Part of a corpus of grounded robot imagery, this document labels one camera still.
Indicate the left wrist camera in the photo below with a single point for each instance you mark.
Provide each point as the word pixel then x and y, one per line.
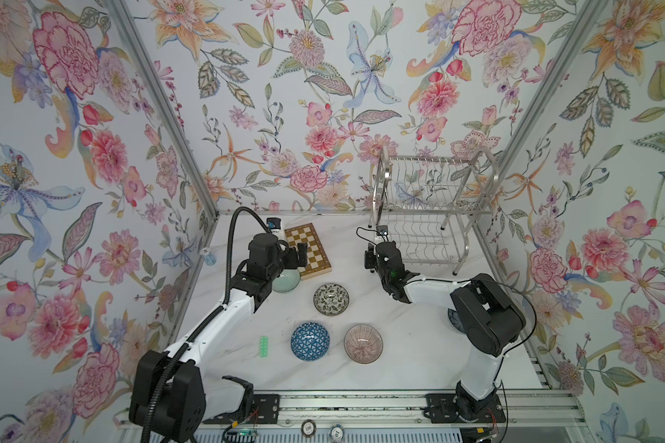
pixel 275 225

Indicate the pink striped bowl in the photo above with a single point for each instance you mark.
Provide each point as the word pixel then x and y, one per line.
pixel 363 344

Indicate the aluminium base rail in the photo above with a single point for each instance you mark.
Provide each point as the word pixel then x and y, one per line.
pixel 516 408

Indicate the dark patterned plate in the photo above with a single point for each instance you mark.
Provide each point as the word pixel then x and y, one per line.
pixel 454 319

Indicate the silver two-tier dish rack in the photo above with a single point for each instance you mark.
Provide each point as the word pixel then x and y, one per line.
pixel 430 204

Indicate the small blue white object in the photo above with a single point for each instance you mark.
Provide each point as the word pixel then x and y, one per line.
pixel 208 256

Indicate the small green plastic block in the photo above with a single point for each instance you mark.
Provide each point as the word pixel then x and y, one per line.
pixel 264 346

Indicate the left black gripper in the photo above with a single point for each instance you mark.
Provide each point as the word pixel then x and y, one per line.
pixel 290 255

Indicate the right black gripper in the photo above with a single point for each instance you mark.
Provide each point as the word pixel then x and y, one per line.
pixel 369 257

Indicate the blue triangle patterned bowl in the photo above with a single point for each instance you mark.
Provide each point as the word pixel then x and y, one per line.
pixel 310 341

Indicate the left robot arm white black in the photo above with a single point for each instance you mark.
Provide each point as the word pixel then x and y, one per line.
pixel 171 397

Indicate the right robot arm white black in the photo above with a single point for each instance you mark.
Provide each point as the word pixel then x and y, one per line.
pixel 488 316

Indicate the wooden folded chessboard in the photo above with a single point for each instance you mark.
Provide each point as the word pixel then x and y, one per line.
pixel 318 262

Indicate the pale green striped bowl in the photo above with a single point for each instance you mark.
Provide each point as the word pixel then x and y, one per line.
pixel 287 281

